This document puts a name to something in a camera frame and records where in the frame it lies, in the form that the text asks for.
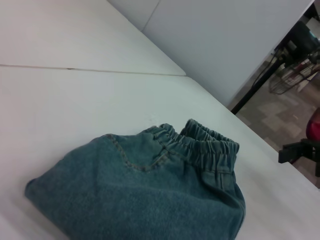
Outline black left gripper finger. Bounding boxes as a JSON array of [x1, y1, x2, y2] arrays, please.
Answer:
[[278, 138, 320, 176]]

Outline blue denim shorts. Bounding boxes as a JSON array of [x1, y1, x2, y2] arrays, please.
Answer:
[[24, 118, 247, 240]]

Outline red rounded object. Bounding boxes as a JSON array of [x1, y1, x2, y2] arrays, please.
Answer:
[[305, 106, 320, 147]]

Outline black metal table leg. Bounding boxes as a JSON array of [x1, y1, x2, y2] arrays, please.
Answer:
[[230, 48, 285, 115]]

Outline black office chair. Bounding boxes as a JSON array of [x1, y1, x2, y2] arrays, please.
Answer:
[[286, 20, 320, 55]]

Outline wire mesh basket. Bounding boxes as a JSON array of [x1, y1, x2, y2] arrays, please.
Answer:
[[268, 63, 312, 96]]

